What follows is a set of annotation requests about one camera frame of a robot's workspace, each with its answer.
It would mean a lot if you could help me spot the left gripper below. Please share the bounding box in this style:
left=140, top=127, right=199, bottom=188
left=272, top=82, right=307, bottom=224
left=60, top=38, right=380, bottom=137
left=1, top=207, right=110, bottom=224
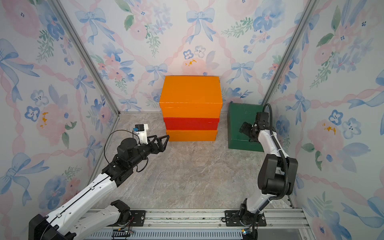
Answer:
left=130, top=134, right=169, bottom=170

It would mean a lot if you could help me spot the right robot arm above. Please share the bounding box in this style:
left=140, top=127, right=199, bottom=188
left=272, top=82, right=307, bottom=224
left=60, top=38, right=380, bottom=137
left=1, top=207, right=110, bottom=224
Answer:
left=239, top=112, right=298, bottom=226

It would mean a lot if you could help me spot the corner aluminium post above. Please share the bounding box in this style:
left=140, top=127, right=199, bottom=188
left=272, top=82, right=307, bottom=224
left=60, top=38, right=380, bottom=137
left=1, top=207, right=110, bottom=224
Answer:
left=48, top=0, right=120, bottom=116
left=262, top=0, right=318, bottom=106

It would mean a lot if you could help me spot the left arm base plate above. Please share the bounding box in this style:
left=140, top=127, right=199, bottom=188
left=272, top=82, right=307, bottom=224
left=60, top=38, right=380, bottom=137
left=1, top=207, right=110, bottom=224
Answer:
left=113, top=210, right=147, bottom=227

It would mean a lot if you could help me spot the green shoebox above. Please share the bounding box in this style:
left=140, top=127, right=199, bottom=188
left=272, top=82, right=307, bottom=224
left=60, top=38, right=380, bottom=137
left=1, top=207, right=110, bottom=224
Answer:
left=227, top=103, right=264, bottom=153

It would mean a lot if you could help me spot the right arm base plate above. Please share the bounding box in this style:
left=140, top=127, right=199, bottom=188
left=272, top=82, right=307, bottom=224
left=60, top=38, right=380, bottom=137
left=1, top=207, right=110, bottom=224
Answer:
left=221, top=210, right=267, bottom=228

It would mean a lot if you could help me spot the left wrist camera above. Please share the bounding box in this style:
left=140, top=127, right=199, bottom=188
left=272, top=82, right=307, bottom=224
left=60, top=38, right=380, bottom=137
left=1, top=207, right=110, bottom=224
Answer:
left=133, top=124, right=149, bottom=145

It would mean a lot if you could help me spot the red shoebox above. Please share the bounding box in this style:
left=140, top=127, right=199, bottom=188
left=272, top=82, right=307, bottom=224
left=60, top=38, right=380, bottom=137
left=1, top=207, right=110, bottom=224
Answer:
left=164, top=118, right=220, bottom=131

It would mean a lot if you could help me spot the orange shoebox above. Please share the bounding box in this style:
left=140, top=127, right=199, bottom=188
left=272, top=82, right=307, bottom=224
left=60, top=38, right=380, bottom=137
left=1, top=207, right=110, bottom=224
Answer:
left=159, top=76, right=223, bottom=119
left=166, top=130, right=218, bottom=142

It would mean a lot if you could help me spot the right corner aluminium post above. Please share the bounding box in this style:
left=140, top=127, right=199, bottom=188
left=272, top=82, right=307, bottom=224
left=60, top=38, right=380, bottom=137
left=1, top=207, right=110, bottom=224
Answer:
left=262, top=0, right=318, bottom=106

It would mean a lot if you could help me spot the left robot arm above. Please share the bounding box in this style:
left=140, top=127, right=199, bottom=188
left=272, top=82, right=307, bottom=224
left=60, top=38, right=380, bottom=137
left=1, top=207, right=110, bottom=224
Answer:
left=28, top=135, right=170, bottom=240

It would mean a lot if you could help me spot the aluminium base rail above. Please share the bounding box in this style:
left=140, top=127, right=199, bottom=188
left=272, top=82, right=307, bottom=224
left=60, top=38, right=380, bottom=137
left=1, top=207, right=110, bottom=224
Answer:
left=87, top=209, right=315, bottom=240

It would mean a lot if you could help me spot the left corner aluminium post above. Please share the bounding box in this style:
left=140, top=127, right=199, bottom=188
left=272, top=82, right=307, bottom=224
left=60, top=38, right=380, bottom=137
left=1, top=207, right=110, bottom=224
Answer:
left=48, top=0, right=120, bottom=116

